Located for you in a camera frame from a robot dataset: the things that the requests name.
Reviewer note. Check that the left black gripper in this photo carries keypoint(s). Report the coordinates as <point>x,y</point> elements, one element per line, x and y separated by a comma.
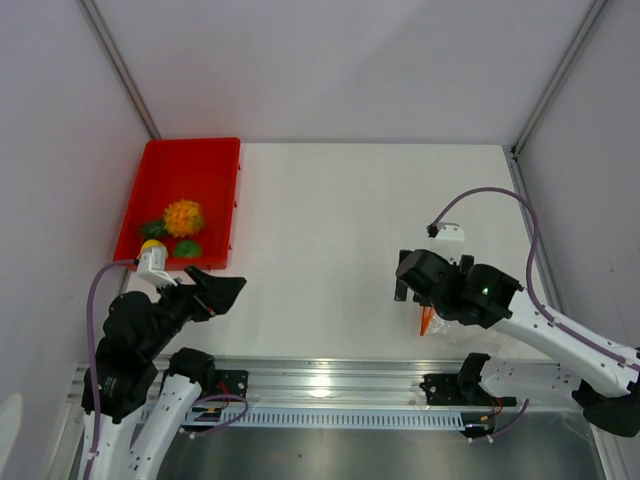
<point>220,292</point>

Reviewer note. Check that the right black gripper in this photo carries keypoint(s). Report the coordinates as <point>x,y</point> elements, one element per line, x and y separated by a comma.
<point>466,262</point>

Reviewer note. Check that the clear zip top bag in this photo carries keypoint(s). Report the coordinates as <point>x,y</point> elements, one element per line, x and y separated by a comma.
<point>453,334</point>

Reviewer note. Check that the toy pineapple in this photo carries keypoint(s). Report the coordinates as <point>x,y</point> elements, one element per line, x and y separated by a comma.
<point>180,219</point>

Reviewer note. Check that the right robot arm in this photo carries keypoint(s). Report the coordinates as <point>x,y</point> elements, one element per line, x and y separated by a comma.
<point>589,372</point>

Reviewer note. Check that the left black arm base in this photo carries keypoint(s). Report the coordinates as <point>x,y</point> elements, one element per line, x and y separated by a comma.
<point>199,368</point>

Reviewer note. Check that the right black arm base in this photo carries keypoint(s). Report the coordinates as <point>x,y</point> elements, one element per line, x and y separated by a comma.
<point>459,389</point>

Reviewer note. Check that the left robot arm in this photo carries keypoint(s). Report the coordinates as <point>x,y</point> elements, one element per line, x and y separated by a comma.
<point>131,411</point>

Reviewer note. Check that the green toy lime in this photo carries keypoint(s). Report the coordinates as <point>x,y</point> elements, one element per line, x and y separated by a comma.
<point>187,249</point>

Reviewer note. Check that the yellow toy lemon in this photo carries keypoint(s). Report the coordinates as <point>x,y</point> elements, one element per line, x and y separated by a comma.
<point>151,243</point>

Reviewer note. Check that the red plastic bin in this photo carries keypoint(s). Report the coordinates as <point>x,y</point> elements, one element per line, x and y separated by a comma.
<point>201,170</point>

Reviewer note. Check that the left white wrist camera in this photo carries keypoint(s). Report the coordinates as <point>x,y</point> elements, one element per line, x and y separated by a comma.
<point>152,265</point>

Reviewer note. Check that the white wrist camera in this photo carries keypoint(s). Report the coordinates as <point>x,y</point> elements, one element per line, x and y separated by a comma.
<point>152,265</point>
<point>446,240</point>

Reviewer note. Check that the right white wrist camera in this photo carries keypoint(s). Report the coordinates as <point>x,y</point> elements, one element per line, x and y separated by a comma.
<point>446,240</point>

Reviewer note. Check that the aluminium mounting rail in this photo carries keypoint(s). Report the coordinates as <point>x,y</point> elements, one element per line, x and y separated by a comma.
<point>388,385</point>

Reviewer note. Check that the white slotted cable duct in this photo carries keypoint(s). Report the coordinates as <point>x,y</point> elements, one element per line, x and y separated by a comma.
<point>412,419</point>

